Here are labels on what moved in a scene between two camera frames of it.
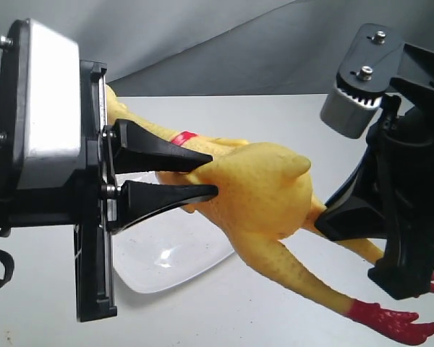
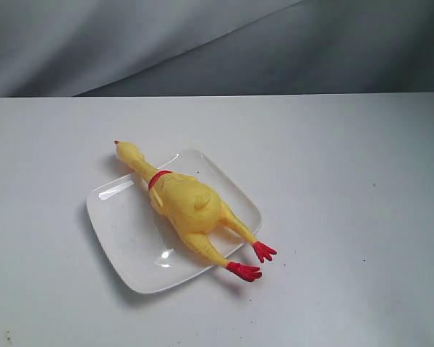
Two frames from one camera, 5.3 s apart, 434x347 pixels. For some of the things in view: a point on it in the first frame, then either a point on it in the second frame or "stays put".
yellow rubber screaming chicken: (263, 191) → (195, 208)
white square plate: (165, 248) stays put
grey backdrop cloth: (217, 48) stays put
